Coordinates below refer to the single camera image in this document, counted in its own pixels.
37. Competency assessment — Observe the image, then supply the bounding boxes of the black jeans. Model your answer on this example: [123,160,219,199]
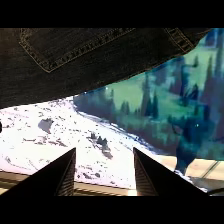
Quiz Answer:
[0,27,213,110]

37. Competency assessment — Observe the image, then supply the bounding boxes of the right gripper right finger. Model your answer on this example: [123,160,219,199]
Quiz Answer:
[132,146,210,197]

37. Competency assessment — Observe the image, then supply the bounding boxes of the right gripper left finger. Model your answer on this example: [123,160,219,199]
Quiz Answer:
[0,147,77,197]

